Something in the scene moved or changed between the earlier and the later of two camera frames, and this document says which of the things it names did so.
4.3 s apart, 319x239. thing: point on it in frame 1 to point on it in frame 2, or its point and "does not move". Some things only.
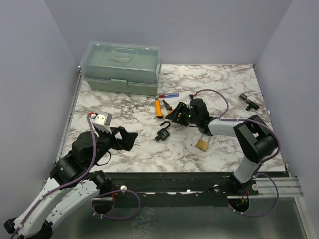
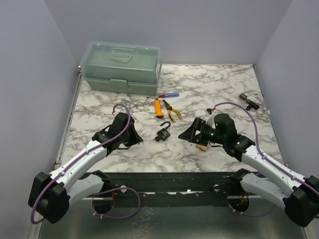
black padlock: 163,133 does not move
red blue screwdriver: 166,95 does not move
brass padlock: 202,144 does not move
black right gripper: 181,108 to 189,134
